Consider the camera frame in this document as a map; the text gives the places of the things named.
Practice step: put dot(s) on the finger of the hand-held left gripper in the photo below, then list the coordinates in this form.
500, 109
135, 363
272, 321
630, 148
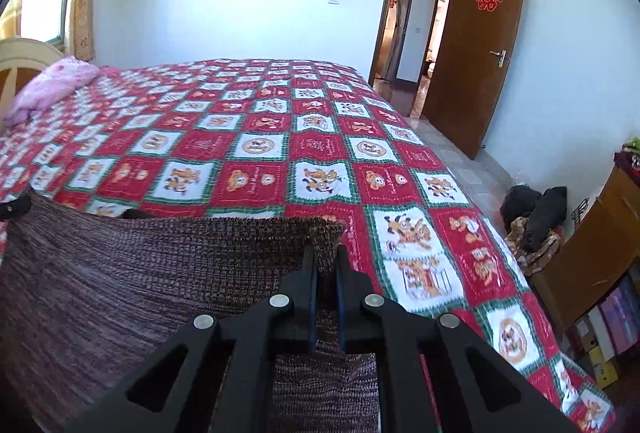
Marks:
15, 207

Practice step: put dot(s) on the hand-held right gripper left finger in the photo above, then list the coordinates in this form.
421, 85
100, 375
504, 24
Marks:
312, 313

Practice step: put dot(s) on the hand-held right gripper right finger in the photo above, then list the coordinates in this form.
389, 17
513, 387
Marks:
342, 303

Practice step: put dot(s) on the brown knitted sweater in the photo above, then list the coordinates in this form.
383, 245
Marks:
125, 273

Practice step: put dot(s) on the pink pillow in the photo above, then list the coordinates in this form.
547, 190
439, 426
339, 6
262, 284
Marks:
50, 83

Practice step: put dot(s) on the cream wooden headboard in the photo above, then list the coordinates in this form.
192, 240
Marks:
20, 55

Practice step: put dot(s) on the red checked cartoon quilt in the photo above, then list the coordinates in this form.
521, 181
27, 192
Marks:
310, 143

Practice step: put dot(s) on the wide yellow curtain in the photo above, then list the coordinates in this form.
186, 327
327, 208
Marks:
7, 20

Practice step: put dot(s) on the patterned brown cloth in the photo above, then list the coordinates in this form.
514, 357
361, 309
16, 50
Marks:
530, 253

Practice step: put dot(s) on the black bag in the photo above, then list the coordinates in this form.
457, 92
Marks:
542, 213

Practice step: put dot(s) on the brown wooden door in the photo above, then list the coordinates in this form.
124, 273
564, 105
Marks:
465, 78

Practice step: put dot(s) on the wooden cabinet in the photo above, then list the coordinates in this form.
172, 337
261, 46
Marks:
595, 253

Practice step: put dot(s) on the hallway wooden door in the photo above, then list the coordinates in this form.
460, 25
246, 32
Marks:
402, 28

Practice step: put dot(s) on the dark red cloth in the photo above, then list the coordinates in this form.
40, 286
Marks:
627, 162

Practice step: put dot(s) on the green cloth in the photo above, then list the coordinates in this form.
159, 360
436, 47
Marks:
634, 145

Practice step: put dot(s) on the brown door frame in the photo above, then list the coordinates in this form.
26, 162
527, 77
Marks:
385, 13

